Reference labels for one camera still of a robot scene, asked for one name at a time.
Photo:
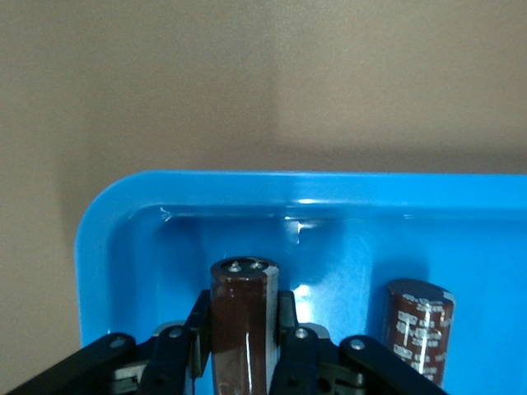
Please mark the brown table mat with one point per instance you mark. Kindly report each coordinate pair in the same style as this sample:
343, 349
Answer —
263, 82

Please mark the dark brown electrolytic capacitor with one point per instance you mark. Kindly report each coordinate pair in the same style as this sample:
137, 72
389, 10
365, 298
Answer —
416, 329
243, 321

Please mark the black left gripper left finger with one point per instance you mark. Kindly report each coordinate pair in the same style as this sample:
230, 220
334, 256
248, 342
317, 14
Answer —
164, 362

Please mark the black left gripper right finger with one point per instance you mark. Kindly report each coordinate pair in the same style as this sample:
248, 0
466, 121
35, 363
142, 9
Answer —
313, 362

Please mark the blue plastic tray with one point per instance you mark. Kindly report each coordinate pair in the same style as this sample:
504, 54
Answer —
337, 247

